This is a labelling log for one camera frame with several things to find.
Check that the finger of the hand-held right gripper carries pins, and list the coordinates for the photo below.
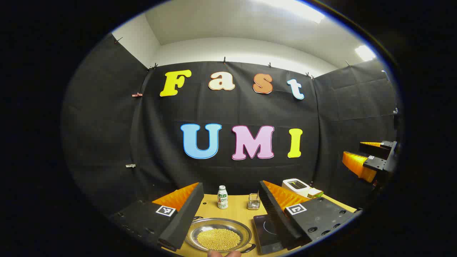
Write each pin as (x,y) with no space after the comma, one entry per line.
(375,150)
(357,166)

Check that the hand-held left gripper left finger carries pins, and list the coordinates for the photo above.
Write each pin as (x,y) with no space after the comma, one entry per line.
(185,217)

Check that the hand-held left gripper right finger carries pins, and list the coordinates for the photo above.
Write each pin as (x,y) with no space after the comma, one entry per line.
(275,217)

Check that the black induction cooktop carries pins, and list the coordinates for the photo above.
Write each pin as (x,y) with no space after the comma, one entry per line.
(266,235)

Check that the stainless steel pot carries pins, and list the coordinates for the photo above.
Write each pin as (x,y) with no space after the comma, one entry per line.
(214,223)

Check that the clear square utensil holder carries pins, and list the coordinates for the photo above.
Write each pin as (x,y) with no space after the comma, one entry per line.
(253,204)

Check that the white toaster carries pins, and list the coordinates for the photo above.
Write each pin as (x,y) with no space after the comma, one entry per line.
(294,187)

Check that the pile of yellow soybeans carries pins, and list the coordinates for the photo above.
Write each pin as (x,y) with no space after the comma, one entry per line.
(218,239)

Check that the white milk drink bottle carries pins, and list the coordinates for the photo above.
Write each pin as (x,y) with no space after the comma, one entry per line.
(222,198)

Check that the sandwich with lettuce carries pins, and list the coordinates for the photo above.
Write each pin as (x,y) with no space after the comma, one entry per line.
(315,193)

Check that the small ceiling light panel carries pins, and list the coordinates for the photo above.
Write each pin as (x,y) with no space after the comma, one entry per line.
(365,53)

